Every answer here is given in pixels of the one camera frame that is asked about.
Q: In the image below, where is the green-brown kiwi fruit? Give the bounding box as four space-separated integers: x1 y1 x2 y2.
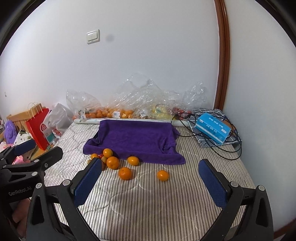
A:
101 156 107 164

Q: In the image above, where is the wooden crate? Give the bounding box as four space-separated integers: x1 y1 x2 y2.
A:
6 103 44 132

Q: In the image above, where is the purple plush toy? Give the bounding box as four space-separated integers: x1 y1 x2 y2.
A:
4 120 18 144

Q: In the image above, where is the striped quilted mattress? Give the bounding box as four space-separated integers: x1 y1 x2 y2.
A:
43 122 256 241

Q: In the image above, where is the clear bag of mandarins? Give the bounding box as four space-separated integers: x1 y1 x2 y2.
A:
66 89 135 121

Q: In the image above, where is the purple towel on tray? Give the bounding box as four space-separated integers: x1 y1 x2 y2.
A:
83 120 186 165

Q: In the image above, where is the white wall switch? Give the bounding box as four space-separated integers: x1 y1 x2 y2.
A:
86 30 100 44

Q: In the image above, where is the clear bag of red fruit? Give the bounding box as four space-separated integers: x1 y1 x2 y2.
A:
172 81 207 119

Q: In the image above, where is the blue tissue box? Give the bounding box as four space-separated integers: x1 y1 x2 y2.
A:
195 113 231 145

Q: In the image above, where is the white rolled paper tube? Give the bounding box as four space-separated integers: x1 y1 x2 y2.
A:
74 118 190 127

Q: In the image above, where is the brown wooden door frame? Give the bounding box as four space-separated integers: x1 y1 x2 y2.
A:
214 0 230 110

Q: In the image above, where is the orange mandarin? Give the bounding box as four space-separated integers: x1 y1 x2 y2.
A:
106 156 120 170
127 156 139 166
157 170 170 182
90 153 100 159
118 167 133 180
102 148 113 158

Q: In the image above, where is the black cable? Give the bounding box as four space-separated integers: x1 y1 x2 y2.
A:
170 111 243 161

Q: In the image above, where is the clear bag of yellow fruit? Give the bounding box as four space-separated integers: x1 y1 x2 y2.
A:
111 72 186 121

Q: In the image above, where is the red paper shopping bag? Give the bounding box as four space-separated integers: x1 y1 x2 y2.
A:
26 103 49 151

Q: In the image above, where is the white plastic bag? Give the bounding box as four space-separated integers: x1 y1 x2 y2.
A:
43 103 73 138

